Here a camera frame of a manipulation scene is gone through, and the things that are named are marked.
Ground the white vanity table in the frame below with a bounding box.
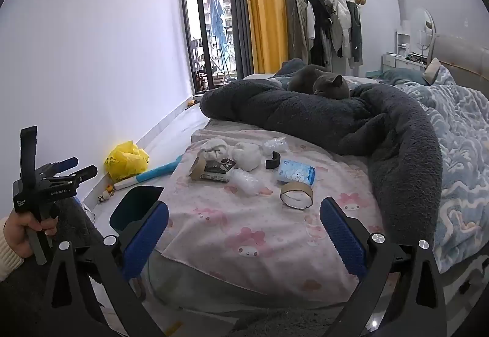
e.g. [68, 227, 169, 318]
[382, 31, 428, 72]

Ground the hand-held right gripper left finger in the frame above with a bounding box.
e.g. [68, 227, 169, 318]
[42, 201, 171, 337]

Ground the black coat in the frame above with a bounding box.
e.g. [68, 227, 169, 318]
[303, 0, 333, 66]

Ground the blue white tissue packet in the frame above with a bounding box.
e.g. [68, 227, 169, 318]
[277, 159, 316, 185]

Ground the dark grey hanging garment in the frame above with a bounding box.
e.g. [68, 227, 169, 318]
[347, 2, 363, 64]

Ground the teal pillow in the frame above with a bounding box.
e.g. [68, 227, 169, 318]
[367, 67, 430, 87]

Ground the dark grey fleece blanket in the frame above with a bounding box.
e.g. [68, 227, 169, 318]
[199, 79, 444, 246]

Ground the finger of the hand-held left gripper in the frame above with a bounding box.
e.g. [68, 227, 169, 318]
[42, 165, 98, 188]
[38, 157, 79, 175]

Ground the grey cat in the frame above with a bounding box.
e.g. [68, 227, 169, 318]
[287, 64, 351, 99]

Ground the round standing mirror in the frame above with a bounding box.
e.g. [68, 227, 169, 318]
[409, 7, 436, 51]

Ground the wide cardboard tape core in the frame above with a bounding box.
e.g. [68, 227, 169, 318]
[280, 182, 314, 211]

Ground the blue patterned duvet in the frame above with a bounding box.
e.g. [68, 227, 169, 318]
[393, 65, 489, 272]

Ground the padded bed headboard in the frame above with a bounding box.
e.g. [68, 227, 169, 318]
[433, 35, 489, 101]

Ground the yellow plastic bag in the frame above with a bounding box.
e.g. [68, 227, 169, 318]
[105, 142, 150, 183]

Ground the beige pillow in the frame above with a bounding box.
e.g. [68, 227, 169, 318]
[424, 58, 442, 83]

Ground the dark teal trash bin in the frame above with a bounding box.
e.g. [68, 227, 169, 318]
[109, 186, 166, 242]

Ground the pink printed blanket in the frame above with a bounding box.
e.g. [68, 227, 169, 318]
[160, 128, 386, 301]

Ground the white jacket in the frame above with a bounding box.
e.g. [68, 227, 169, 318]
[318, 0, 352, 58]

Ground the person's left forearm cream sleeve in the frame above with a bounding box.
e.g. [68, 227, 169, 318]
[0, 220, 24, 282]

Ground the clear plastic wrap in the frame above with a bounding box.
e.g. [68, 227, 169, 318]
[262, 136, 289, 154]

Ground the glass balcony door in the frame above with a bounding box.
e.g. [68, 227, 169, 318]
[179, 0, 237, 95]

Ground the black cardboard box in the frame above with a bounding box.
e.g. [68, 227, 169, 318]
[200, 157, 235, 183]

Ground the blue long plush toy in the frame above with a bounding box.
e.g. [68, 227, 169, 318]
[115, 154, 184, 191]

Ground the person's left hand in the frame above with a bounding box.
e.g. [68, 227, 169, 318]
[4, 207, 58, 259]

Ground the beige coat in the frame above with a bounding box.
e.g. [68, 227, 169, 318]
[292, 0, 311, 64]

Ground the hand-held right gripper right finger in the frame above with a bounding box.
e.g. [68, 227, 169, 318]
[319, 197, 447, 337]

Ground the yellow curtain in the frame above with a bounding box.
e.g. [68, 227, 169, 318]
[239, 0, 289, 75]

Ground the blue hanging garment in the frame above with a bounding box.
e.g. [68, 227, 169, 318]
[208, 0, 226, 43]

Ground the small cardboard tape core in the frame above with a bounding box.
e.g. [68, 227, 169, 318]
[189, 156, 207, 181]

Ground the clear plastic bag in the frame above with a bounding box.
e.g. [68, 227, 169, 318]
[229, 168, 264, 196]

